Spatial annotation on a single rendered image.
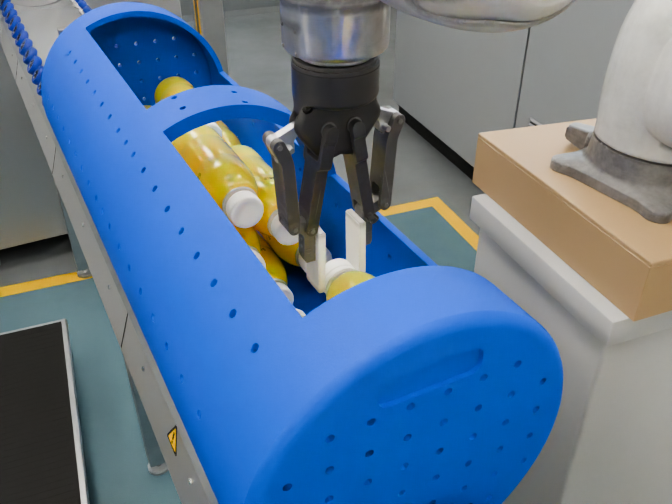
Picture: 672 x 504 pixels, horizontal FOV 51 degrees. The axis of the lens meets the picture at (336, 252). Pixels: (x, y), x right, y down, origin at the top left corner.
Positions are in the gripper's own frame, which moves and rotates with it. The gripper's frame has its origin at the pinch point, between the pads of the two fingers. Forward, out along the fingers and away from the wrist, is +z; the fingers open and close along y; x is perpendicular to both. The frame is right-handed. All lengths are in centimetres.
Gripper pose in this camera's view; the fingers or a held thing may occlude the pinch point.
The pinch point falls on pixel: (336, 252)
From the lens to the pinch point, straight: 70.0
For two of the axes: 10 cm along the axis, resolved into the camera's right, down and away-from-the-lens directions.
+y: -8.9, 2.6, -3.8
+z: 0.0, 8.2, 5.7
